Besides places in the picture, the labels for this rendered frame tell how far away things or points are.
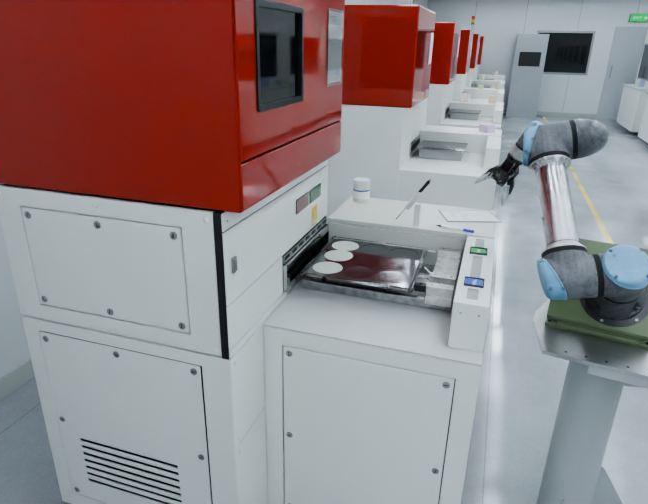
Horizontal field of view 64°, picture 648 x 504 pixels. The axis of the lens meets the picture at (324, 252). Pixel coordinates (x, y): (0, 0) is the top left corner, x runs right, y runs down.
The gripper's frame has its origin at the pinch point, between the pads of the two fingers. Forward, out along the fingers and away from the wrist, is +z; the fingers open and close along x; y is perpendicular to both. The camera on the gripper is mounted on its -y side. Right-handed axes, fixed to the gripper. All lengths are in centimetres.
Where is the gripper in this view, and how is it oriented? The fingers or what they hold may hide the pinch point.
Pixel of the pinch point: (488, 194)
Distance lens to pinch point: 233.1
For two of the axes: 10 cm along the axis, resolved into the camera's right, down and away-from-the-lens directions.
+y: -6.3, 2.5, -7.3
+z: -4.1, 6.9, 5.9
